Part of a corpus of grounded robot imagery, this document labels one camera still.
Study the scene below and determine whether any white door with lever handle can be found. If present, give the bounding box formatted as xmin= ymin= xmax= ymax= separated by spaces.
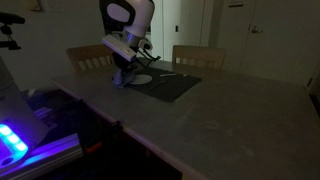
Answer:
xmin=239 ymin=0 xmax=320 ymax=86

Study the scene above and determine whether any dull thin cutlery piece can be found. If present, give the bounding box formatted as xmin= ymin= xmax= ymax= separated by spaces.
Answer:
xmin=150 ymin=80 xmax=167 ymax=91

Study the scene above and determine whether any blue towel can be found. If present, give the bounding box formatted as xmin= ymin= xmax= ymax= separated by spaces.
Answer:
xmin=111 ymin=68 xmax=136 ymax=89

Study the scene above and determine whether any white round plate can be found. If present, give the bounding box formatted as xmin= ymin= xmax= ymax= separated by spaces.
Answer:
xmin=127 ymin=73 xmax=154 ymax=85

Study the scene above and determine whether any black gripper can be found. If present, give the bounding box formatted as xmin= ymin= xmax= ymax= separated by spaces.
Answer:
xmin=112 ymin=52 xmax=140 ymax=80

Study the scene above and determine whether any metal door lever handle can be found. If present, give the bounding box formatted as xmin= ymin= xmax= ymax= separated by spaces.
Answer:
xmin=250 ymin=25 xmax=264 ymax=35

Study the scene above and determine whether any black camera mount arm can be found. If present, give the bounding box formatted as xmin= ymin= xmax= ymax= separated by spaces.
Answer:
xmin=0 ymin=11 xmax=26 ymax=52

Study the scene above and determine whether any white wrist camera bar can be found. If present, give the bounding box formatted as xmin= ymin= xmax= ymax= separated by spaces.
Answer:
xmin=101 ymin=34 xmax=138 ymax=63

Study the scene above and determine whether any dark woven placemat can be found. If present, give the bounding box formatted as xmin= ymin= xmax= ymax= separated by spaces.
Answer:
xmin=123 ymin=64 xmax=203 ymax=103

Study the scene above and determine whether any small yellowish wall plate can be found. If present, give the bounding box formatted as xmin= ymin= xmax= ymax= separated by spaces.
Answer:
xmin=27 ymin=0 xmax=42 ymax=12

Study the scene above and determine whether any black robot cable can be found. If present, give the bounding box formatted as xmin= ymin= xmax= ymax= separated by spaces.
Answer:
xmin=134 ymin=46 xmax=162 ymax=70

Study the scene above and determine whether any small door sign plate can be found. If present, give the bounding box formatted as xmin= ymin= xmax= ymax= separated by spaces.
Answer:
xmin=227 ymin=0 xmax=245 ymax=8

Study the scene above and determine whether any black table clamp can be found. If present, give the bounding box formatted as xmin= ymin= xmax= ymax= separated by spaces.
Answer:
xmin=110 ymin=120 xmax=125 ymax=134

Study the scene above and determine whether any shiny silver cutlery piece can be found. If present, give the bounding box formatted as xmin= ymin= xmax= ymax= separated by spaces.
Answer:
xmin=159 ymin=72 xmax=188 ymax=78

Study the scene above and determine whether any wooden slat-back dining chair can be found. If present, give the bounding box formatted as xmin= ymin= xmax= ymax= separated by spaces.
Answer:
xmin=171 ymin=44 xmax=227 ymax=72
xmin=65 ymin=44 xmax=117 ymax=73

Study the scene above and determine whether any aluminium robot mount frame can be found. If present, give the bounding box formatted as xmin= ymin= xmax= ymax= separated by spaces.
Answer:
xmin=0 ymin=132 xmax=84 ymax=180

